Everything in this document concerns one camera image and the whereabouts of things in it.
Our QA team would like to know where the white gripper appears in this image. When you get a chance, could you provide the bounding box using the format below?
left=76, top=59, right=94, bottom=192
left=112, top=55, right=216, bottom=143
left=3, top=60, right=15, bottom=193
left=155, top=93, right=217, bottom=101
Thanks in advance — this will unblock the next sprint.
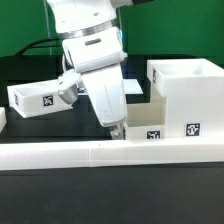
left=82, top=64, right=127, bottom=140

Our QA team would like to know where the white front drawer tray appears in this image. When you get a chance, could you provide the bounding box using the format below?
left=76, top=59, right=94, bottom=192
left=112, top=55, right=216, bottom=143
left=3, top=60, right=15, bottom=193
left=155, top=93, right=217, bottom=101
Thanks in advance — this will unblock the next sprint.
left=124, top=97, right=166, bottom=140

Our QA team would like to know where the white drawer tray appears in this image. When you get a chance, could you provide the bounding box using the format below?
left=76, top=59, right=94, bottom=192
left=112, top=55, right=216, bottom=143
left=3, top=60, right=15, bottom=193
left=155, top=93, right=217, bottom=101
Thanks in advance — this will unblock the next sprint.
left=7, top=80, right=71, bottom=118
left=124, top=97, right=166, bottom=140

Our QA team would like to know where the white drawer cabinet box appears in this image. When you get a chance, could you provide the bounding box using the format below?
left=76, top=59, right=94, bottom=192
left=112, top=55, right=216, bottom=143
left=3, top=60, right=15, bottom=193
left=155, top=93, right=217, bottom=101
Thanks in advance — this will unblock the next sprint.
left=147, top=59, right=224, bottom=138

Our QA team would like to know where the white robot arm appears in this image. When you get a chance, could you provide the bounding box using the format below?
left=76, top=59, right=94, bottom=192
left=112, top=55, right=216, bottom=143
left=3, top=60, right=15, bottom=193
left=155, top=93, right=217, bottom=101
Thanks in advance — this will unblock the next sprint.
left=47, top=0, right=152, bottom=139

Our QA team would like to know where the fiducial marker sheet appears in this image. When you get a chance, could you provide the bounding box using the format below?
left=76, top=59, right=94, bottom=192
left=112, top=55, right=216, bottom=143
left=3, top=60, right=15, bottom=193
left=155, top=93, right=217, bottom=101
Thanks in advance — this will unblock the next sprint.
left=78, top=79, right=143, bottom=95

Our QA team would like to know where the white front fence rail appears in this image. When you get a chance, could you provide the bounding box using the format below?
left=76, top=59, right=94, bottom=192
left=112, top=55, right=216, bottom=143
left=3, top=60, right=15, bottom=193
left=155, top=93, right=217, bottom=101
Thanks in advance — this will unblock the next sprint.
left=0, top=137, right=224, bottom=171

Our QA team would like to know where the white fence rail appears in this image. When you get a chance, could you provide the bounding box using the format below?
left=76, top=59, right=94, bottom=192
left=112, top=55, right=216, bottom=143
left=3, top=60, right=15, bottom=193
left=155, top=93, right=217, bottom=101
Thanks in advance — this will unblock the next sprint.
left=0, top=137, right=224, bottom=171
left=0, top=107, right=6, bottom=133

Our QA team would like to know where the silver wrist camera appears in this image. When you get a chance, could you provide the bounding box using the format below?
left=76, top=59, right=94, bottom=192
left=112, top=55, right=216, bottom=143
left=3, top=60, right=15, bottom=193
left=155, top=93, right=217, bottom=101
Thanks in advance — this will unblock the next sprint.
left=58, top=69, right=84, bottom=105

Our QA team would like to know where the white left fence rail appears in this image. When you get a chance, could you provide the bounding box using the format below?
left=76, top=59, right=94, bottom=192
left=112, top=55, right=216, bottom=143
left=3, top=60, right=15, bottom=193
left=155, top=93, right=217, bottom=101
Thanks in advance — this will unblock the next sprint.
left=0, top=107, right=6, bottom=133

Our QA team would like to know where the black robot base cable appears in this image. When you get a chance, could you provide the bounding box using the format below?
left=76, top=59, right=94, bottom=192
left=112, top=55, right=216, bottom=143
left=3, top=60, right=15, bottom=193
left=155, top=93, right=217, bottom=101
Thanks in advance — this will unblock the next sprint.
left=14, top=37, right=64, bottom=57

